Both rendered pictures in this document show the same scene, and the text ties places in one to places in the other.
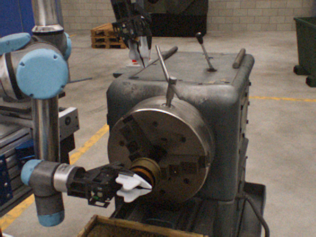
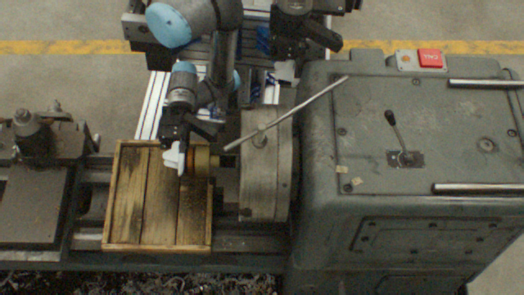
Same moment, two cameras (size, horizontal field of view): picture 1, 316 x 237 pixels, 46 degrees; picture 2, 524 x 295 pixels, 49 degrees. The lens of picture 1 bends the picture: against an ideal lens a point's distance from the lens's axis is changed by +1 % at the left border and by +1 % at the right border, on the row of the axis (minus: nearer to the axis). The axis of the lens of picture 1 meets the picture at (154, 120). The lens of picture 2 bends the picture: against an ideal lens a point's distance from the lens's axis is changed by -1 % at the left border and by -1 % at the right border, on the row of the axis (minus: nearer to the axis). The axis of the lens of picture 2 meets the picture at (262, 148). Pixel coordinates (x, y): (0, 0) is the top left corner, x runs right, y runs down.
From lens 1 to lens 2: 1.31 m
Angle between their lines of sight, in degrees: 59
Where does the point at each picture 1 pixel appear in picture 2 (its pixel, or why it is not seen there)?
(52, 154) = (214, 70)
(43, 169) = (174, 79)
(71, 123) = (310, 51)
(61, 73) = (169, 38)
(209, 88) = (322, 170)
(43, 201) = not seen: hidden behind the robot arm
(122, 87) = (309, 75)
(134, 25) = (274, 47)
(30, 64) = (151, 13)
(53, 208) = not seen: hidden behind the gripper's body
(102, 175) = (174, 129)
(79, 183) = (168, 115)
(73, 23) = not seen: outside the picture
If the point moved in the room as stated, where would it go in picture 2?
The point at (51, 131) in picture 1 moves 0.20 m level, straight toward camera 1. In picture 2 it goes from (215, 56) to (154, 88)
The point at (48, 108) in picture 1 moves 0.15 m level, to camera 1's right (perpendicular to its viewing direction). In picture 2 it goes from (214, 38) to (232, 79)
